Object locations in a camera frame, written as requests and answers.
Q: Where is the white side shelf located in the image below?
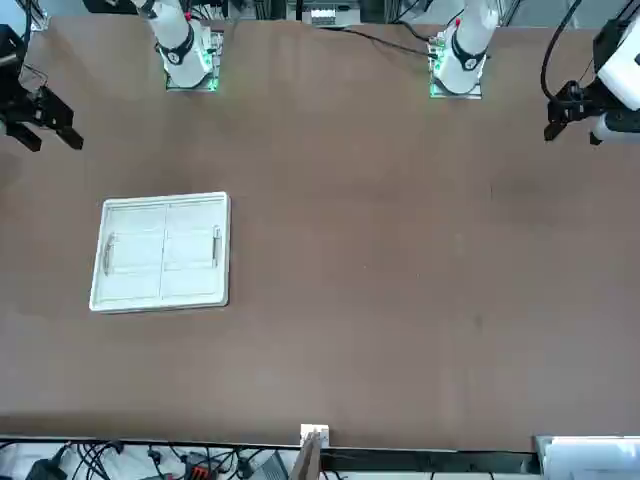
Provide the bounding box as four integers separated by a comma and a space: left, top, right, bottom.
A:
0, 438, 536, 480

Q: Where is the black shelf cable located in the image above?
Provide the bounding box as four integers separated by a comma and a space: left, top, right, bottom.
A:
64, 439, 181, 480

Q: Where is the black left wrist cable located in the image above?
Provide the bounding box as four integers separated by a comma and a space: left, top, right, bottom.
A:
541, 0, 586, 101

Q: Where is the large black power adapter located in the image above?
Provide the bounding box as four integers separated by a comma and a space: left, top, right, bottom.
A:
25, 455, 67, 480

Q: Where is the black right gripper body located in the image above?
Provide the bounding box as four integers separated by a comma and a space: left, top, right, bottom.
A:
0, 25, 51, 129

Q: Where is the black cable across table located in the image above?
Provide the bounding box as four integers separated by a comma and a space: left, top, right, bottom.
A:
318, 24, 433, 55

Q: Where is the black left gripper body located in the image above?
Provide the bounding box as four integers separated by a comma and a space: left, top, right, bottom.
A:
547, 80, 609, 125

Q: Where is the aluminium camera post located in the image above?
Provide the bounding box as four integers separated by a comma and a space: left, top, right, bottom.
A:
292, 423, 332, 480

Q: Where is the white folding storage box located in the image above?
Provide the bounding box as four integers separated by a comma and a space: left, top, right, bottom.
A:
88, 191, 232, 315

